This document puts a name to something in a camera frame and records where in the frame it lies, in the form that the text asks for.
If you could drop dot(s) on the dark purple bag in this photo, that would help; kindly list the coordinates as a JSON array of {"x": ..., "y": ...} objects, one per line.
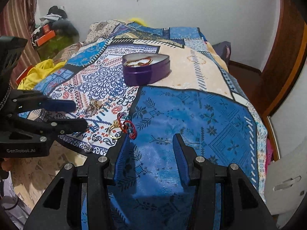
[{"x": 221, "y": 51}]

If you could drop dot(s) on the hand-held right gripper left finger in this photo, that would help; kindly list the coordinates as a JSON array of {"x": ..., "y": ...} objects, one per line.
[{"x": 120, "y": 159}]

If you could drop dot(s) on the striped curtain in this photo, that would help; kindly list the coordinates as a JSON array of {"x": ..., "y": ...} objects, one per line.
[{"x": 16, "y": 19}]

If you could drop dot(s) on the blue patterned blanket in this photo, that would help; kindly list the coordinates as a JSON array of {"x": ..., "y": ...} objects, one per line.
[{"x": 191, "y": 115}]

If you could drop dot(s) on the orange box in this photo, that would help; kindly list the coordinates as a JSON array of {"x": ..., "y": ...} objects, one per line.
[{"x": 45, "y": 39}]

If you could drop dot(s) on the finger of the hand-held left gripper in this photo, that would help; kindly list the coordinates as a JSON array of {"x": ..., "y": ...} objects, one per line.
[
  {"x": 69, "y": 125},
  {"x": 61, "y": 105}
]

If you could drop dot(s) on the pile of dark clothes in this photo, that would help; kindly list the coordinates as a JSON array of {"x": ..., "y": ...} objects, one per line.
[{"x": 61, "y": 22}]

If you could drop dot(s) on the purple heart-shaped tin box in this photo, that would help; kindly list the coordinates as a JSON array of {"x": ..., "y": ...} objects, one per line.
[{"x": 144, "y": 73}]

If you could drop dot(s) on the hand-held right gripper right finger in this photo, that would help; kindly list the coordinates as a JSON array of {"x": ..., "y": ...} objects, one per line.
[{"x": 180, "y": 159}]

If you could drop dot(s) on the yellow cloth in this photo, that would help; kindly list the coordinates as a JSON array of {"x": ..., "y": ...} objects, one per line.
[{"x": 44, "y": 70}]

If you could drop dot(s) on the brown wooden door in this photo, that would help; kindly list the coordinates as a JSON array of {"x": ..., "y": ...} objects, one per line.
[{"x": 285, "y": 52}]

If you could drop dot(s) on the green cloth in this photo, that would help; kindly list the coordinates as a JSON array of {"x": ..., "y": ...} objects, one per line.
[{"x": 54, "y": 49}]

